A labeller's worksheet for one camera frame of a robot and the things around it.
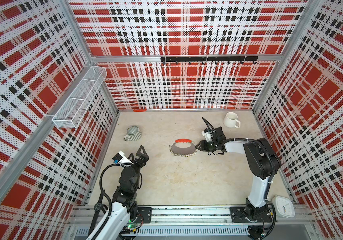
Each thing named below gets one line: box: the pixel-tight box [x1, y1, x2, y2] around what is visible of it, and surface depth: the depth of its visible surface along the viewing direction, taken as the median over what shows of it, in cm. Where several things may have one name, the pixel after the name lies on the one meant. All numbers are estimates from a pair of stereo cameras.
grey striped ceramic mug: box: [123, 126, 142, 142], surface depth 101 cm
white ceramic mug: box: [223, 112, 241, 129], surface depth 109 cm
